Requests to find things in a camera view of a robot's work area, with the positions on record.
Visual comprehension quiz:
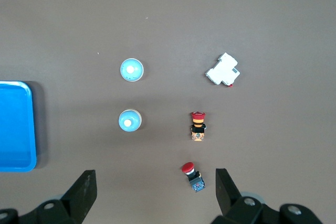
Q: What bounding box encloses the red pushbutton grey base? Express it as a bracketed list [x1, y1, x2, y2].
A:
[181, 162, 206, 193]

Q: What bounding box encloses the red pushbutton orange base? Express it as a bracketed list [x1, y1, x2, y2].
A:
[190, 111, 207, 142]

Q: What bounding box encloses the white circuit breaker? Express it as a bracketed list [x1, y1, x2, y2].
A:
[205, 52, 241, 88]

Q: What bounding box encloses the blue plastic tray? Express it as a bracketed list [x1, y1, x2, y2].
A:
[0, 81, 37, 173]

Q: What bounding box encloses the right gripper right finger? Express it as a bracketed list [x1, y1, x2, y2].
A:
[211, 168, 325, 224]

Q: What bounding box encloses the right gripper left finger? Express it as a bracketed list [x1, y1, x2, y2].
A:
[0, 169, 98, 224]

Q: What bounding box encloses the blue dome bell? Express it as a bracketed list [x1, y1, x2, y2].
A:
[118, 109, 143, 133]
[120, 57, 144, 82]

